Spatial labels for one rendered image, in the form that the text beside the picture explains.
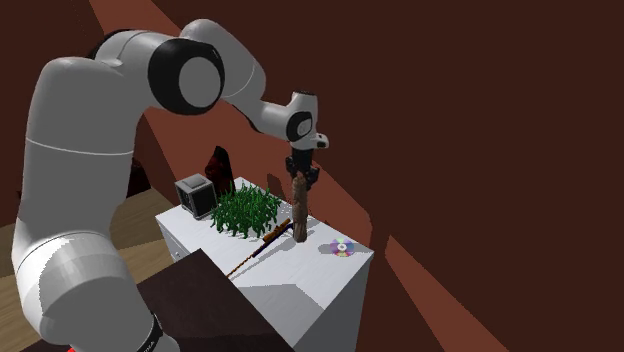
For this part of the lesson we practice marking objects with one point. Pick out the grey cube box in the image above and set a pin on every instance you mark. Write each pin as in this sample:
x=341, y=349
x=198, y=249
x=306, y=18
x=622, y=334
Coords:
x=196, y=196

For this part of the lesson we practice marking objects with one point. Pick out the dark red hooded figure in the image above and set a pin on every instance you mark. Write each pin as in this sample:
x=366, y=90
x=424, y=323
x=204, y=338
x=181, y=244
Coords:
x=220, y=168

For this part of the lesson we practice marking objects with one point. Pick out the shiny compact disc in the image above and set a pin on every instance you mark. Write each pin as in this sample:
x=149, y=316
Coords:
x=342, y=247

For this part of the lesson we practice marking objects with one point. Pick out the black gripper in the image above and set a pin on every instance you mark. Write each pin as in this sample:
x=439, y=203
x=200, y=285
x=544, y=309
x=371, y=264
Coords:
x=300, y=163

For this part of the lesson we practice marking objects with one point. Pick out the white cabinet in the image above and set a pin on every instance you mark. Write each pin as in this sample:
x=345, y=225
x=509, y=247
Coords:
x=292, y=282

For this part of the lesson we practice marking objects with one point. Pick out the tall brown figure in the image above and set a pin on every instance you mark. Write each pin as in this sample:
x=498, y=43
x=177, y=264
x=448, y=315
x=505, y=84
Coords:
x=299, y=209

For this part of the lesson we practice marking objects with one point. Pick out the dark brown robot stand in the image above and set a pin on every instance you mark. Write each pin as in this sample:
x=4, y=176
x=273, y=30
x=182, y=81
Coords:
x=204, y=312

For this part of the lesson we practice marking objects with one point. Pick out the long brown stick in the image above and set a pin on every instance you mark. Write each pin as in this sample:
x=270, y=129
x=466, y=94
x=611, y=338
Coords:
x=265, y=244

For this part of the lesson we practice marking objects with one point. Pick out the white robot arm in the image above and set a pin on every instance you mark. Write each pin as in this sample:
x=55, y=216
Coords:
x=78, y=195

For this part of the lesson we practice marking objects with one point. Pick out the green grass plant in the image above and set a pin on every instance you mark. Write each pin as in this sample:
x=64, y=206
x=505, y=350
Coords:
x=245, y=212

